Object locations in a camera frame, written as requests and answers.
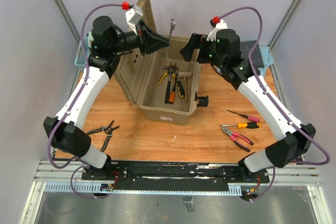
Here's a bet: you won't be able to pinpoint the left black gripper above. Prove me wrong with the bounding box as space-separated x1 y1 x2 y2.
111 19 170 57

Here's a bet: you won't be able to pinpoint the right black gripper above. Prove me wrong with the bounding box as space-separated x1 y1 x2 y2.
180 33 226 69

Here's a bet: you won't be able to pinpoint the silver open-end wrench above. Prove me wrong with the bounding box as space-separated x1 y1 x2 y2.
165 17 176 60

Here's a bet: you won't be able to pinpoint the yellow black handled pliers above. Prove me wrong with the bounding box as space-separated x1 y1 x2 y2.
158 62 176 84

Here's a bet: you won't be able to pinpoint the small claw hammer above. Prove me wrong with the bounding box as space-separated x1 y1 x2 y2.
164 63 176 104

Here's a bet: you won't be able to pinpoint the tan plastic tool box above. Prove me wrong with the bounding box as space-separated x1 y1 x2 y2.
112 0 209 127

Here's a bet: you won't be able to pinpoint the red black thin screwdriver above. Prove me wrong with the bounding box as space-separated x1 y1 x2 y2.
227 110 260 122

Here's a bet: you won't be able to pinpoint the black yellow handled screwdriver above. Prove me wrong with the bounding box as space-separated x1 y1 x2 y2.
174 65 185 98

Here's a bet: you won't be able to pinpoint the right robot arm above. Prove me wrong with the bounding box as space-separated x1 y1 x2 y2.
180 29 316 182

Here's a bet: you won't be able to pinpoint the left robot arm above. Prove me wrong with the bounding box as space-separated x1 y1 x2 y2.
44 16 169 180

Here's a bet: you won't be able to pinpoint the dark grey checked cloth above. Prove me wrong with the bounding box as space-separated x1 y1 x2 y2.
240 40 264 68

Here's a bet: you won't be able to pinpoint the blue plastic basket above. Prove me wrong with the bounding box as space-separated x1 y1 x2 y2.
74 37 90 68

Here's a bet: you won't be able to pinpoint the light blue folded cloth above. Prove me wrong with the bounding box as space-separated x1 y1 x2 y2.
259 46 274 77

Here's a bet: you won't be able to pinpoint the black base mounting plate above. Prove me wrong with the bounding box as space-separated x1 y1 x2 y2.
81 161 269 191

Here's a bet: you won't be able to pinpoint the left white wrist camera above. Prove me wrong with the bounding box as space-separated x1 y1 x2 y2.
121 2 143 35

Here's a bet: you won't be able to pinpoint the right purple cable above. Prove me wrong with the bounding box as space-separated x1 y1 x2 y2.
217 6 331 204

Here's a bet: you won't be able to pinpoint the red handled pliers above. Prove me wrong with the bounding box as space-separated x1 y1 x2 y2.
221 126 254 152

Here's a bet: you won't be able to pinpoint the blue slotted cable duct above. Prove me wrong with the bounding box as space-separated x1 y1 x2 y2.
45 182 243 196

